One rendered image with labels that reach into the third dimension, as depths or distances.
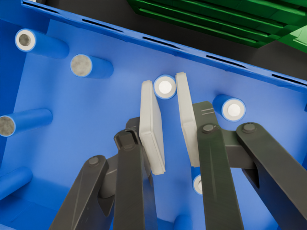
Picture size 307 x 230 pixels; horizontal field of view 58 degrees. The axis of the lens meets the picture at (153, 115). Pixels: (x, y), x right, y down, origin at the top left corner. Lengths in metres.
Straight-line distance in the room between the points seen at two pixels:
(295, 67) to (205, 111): 0.57
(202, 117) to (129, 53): 0.14
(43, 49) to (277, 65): 0.56
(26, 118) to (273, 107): 0.22
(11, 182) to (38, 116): 0.07
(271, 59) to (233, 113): 0.50
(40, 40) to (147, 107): 0.12
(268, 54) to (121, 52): 0.48
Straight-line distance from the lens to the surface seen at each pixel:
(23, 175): 0.32
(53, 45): 0.26
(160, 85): 0.20
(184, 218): 0.29
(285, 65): 0.72
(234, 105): 0.21
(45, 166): 0.32
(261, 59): 0.70
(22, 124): 0.26
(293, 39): 0.67
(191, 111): 0.15
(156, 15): 0.64
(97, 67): 0.23
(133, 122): 0.17
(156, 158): 0.15
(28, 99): 0.32
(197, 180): 0.22
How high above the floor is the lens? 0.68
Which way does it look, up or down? 81 degrees down
